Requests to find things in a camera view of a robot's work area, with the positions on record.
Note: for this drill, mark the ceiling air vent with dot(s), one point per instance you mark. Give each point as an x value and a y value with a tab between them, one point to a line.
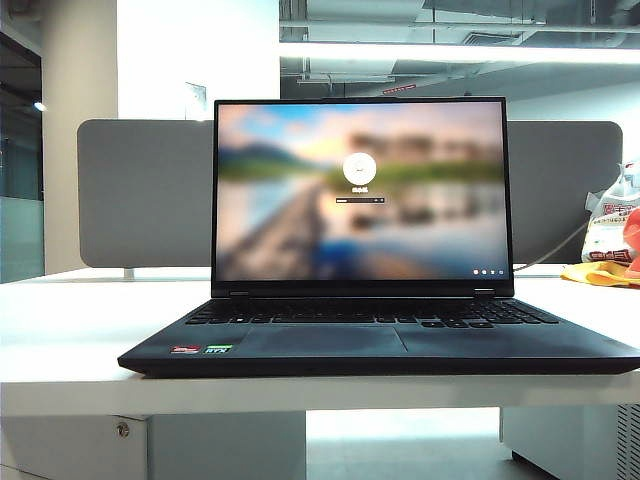
492	38

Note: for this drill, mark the white divider bracket foot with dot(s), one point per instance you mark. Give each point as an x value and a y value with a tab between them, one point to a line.
129	273

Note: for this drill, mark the white printed plastic bag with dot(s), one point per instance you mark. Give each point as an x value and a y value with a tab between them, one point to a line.
607	232

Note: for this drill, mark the long ceiling light strip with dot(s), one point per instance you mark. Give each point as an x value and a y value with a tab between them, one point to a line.
450	52

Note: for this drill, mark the white vented cabinet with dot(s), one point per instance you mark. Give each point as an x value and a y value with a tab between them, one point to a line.
560	435

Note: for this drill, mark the yellow cloth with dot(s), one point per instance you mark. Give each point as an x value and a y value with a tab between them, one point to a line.
595	276

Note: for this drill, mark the silver wall plate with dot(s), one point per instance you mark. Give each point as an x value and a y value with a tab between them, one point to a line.
196	97

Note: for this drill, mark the round silver drawer lock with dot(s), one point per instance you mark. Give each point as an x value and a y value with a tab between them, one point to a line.
122	429

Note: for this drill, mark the grey fabric desk divider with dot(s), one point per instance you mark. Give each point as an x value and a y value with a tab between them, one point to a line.
145	200

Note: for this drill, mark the red ceiling sign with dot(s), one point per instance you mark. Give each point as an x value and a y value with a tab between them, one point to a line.
399	89

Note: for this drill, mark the orange red object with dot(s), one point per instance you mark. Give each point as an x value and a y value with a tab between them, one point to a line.
634	235

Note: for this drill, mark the white drawer cabinet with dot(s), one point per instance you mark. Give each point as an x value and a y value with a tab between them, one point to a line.
210	445

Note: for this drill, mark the small round lamp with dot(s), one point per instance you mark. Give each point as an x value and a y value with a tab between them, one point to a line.
38	106

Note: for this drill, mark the dark grey laptop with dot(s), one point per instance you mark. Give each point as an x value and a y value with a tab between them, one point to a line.
360	330

